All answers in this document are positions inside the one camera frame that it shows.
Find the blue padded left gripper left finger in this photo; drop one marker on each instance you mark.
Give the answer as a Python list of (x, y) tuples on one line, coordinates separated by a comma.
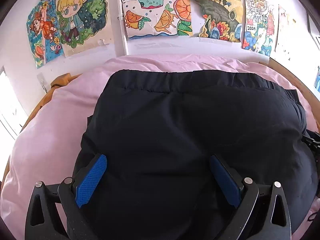
[(74, 192)]

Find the black puffer jacket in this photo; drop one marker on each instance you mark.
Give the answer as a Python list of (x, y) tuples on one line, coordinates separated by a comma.
[(158, 132)]

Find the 2024 dragon drawing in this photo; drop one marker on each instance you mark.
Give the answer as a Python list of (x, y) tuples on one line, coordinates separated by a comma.
[(261, 26)]

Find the orange girl swimming drawing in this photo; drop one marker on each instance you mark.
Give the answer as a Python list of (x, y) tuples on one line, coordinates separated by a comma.
[(43, 33)]

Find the pink bed duvet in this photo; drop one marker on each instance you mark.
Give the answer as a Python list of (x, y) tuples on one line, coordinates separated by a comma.
[(125, 151)]

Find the fruit juice drawing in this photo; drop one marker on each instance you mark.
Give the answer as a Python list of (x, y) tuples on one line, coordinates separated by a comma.
[(148, 18)]

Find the white wall air conditioner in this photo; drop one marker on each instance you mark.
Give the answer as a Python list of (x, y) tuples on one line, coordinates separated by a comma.
[(313, 31)]

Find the bright window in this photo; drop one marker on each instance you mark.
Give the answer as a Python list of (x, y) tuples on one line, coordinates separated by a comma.
[(13, 116)]

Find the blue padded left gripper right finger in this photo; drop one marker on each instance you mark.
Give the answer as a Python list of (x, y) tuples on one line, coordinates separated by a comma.
[(241, 193)]

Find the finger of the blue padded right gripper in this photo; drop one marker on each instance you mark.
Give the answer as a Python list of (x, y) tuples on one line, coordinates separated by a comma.
[(312, 139)]

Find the wooden bed frame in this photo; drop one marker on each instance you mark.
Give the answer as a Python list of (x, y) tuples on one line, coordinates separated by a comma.
[(40, 102)]

